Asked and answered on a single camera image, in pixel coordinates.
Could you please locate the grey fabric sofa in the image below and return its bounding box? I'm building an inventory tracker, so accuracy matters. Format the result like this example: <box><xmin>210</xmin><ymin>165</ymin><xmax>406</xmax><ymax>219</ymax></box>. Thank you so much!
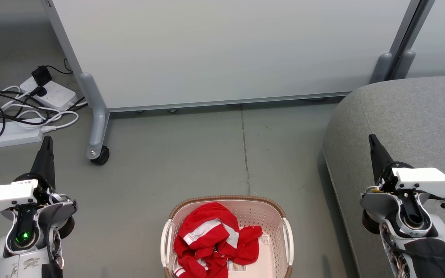
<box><xmin>323</xmin><ymin>75</ymin><xmax>445</xmax><ymax>278</ymax></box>

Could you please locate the wide white partition panel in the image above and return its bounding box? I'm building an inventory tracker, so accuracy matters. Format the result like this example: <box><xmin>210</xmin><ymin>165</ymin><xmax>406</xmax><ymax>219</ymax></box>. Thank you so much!
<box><xmin>39</xmin><ymin>0</ymin><xmax>435</xmax><ymax>161</ymax></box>

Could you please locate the white long power strip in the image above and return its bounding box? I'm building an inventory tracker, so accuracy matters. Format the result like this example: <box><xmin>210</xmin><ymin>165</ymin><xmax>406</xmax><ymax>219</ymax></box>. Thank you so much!
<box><xmin>0</xmin><ymin>120</ymin><xmax>44</xmax><ymax>149</ymax></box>

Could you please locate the red white-striped garment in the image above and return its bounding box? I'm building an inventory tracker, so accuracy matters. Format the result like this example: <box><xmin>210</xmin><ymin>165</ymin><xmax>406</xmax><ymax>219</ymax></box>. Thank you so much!
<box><xmin>173</xmin><ymin>202</ymin><xmax>241</xmax><ymax>278</ymax></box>

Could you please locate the white laundry basket brown rim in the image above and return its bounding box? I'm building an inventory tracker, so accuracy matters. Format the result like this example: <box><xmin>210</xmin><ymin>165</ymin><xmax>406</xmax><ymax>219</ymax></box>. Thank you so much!
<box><xmin>160</xmin><ymin>195</ymin><xmax>295</xmax><ymax>278</ymax></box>

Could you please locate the printed paper label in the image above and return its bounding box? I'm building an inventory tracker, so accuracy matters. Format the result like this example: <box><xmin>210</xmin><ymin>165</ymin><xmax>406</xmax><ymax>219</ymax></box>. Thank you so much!
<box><xmin>228</xmin><ymin>234</ymin><xmax>273</xmax><ymax>273</ymax></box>

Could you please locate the black caster wheel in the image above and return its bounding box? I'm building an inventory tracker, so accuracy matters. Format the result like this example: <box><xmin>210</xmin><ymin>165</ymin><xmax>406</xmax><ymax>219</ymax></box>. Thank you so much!
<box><xmin>90</xmin><ymin>146</ymin><xmax>110</xmax><ymax>166</ymax></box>

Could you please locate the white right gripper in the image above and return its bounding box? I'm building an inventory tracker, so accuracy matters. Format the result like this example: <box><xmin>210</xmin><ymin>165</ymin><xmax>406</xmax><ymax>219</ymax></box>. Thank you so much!
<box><xmin>369</xmin><ymin>134</ymin><xmax>445</xmax><ymax>200</ymax></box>

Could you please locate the white square power strip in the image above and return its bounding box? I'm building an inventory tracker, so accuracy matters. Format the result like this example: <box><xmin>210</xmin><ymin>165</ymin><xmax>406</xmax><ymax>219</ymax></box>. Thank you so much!
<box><xmin>19</xmin><ymin>76</ymin><xmax>79</xmax><ymax>112</ymax></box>

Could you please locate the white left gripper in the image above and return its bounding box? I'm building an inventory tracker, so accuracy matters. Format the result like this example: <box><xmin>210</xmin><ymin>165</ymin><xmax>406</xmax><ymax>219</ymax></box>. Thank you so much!
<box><xmin>0</xmin><ymin>136</ymin><xmax>56</xmax><ymax>227</ymax></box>

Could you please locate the black power adapter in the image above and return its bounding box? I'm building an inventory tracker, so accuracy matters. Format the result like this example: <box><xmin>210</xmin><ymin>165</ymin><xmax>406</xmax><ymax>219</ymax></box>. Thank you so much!
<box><xmin>31</xmin><ymin>65</ymin><xmax>53</xmax><ymax>86</ymax></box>

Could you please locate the white partition panel grey post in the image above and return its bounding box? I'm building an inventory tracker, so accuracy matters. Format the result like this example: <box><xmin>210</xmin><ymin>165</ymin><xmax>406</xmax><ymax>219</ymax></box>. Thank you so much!
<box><xmin>391</xmin><ymin>0</ymin><xmax>445</xmax><ymax>80</ymax></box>

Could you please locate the red cloth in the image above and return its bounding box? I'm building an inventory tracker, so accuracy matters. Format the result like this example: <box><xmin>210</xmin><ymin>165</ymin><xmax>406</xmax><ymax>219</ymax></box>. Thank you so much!
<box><xmin>228</xmin><ymin>226</ymin><xmax>264</xmax><ymax>266</ymax></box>

